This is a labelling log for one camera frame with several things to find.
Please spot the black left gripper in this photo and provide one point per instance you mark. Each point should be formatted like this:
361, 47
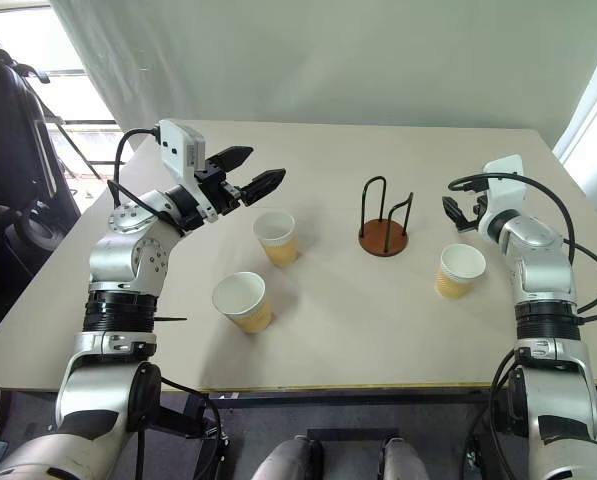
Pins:
213, 192

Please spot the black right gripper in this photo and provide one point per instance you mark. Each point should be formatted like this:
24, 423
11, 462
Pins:
479, 206

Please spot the tan paper cup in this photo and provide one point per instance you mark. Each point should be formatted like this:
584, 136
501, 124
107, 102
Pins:
450, 285
283, 250
253, 317

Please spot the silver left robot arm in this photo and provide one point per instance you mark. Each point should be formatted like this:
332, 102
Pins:
113, 255

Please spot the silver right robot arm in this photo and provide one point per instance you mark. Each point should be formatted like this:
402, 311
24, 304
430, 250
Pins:
543, 265

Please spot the brown cup holder stand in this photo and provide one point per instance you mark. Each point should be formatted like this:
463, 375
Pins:
383, 245

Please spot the black metal railing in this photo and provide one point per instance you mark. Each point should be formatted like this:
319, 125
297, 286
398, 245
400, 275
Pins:
78, 121

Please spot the black chair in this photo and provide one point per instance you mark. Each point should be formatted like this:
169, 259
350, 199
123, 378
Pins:
13, 150

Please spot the grey rounded shape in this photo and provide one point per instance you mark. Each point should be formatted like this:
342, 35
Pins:
403, 460
283, 460

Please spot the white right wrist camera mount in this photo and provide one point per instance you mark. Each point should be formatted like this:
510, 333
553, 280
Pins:
505, 190

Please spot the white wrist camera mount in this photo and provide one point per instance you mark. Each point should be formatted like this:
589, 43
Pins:
175, 145
505, 190

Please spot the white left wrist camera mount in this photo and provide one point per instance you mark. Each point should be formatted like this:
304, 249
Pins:
175, 145

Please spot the black metal table frame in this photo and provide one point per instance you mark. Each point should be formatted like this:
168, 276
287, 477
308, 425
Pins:
328, 400

